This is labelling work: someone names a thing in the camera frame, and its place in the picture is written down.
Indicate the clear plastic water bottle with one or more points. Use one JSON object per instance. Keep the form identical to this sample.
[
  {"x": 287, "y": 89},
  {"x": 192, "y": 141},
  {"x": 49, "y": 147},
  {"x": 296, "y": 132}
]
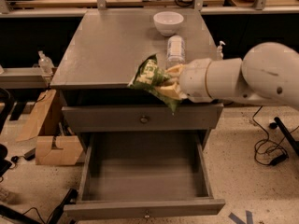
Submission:
[{"x": 175, "y": 51}]

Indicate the white pump bottle right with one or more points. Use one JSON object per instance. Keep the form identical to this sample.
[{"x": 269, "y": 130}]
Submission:
[{"x": 220, "y": 48}]

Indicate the open grey bottom drawer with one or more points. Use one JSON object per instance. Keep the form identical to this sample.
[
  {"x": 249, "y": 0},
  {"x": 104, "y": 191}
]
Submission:
[{"x": 144, "y": 174}]

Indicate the black power adapter with cable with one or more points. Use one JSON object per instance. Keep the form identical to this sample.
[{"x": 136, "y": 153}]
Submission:
[{"x": 268, "y": 152}]

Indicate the grey drawer cabinet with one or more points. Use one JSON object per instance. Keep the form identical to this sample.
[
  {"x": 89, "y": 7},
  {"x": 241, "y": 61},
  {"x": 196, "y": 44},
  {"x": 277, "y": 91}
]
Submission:
[{"x": 103, "y": 56}]

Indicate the white ceramic bowl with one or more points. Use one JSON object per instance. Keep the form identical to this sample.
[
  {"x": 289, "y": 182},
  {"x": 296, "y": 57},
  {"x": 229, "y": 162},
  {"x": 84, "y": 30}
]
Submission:
[{"x": 168, "y": 22}]

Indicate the green jalapeno chip bag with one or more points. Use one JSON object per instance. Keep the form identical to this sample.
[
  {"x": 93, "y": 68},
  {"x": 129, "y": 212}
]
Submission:
[{"x": 148, "y": 76}]

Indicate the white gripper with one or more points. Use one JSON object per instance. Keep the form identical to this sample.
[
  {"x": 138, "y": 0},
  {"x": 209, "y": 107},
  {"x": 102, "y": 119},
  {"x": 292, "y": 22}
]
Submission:
[{"x": 192, "y": 79}]

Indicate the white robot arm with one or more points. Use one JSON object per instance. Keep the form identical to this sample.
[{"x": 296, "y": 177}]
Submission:
[{"x": 267, "y": 75}]

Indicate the clear pump bottle left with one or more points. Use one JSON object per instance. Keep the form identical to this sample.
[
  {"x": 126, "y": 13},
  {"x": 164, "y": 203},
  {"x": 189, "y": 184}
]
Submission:
[{"x": 45, "y": 63}]

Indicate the cardboard box pieces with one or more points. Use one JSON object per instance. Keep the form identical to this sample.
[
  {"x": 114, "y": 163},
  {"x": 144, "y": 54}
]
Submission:
[{"x": 52, "y": 146}]

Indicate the grey middle drawer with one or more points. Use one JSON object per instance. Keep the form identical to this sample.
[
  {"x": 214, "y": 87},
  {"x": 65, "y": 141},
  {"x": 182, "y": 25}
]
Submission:
[{"x": 127, "y": 118}]

